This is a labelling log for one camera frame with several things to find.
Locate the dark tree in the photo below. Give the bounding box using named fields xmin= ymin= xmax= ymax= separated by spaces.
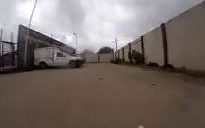
xmin=97 ymin=46 xmax=115 ymax=55

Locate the street lamp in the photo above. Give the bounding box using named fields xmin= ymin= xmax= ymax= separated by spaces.
xmin=72 ymin=32 xmax=79 ymax=54

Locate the bush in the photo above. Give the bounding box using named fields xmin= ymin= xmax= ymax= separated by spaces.
xmin=129 ymin=49 xmax=145 ymax=66

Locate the brown dirt road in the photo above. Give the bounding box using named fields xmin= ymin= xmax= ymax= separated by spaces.
xmin=0 ymin=62 xmax=205 ymax=128

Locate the white van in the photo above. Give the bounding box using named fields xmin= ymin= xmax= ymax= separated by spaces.
xmin=33 ymin=46 xmax=87 ymax=70

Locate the building with slanted roof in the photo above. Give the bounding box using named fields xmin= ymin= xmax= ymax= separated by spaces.
xmin=17 ymin=24 xmax=77 ymax=70

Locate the pale slanted pole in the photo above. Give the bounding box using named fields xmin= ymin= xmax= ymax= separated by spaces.
xmin=26 ymin=0 xmax=39 ymax=30

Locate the pale low end wall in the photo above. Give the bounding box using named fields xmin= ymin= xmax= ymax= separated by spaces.
xmin=84 ymin=52 xmax=115 ymax=64

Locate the pale wall with dark pillars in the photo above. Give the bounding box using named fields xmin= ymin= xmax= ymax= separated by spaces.
xmin=113 ymin=0 xmax=205 ymax=73

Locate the metal gate frame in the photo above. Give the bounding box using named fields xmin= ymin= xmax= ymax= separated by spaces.
xmin=0 ymin=28 xmax=18 ymax=70

